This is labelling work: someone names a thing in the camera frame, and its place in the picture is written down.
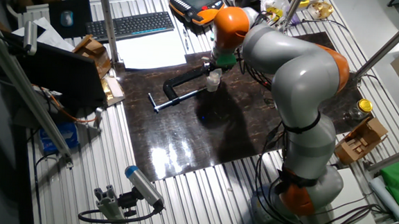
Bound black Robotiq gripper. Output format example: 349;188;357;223
202;60;229;80

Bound translucent white plastic lid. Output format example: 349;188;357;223
206;67;223;82

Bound clear jar with white powder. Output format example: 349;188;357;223
205;78;221;93

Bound glass jar yellow lid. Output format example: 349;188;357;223
348;97;375;122

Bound dark pen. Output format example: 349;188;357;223
181;27;191;51

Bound black metal C-clamp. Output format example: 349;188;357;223
146;60;212;117

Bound large white paper sheet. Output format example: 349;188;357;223
114;26;189;73

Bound dark marble pattern mat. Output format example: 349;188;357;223
108;19;370;196

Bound orange black teach pendant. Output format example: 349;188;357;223
167;0;226;27

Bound clear bag yellow toy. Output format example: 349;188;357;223
259;0;290;26

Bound black computer keyboard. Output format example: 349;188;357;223
84;6;177;48

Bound gold shiny ornament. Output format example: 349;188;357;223
306;0;335;21

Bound small brown cardboard box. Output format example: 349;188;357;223
70;33;114;80

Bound black mouse pad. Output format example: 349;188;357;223
46;0;95;41

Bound grey blue computer mouse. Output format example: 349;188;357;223
59;9;75;28

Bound open cardboard box wooden blocks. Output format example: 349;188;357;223
334;114;390;169

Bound loose white paper stack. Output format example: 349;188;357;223
10;15;78;53

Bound blue plastic packet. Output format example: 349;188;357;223
37;119;81;156

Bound short aluminium profile stub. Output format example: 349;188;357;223
91;184;135;224

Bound long aluminium profile beam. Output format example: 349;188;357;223
0;23;82;170

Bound pale blue rolled sheet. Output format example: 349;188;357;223
366;175;399;224

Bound green wrist mount plate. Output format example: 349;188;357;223
211;52;238;69

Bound aluminium profile post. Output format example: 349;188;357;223
279;0;305;33
90;0;124;64
365;139;399;175
353;0;399;83

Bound silver camera blue end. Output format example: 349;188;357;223
122;164;168;210

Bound orange cable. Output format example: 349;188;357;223
28;83;100;124

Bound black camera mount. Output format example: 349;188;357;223
116;187;140;218

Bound black camera cable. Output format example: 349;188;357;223
77;198;163;224

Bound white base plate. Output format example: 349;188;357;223
327;166;380;224

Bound silver camera on beam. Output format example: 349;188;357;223
22;20;39;56

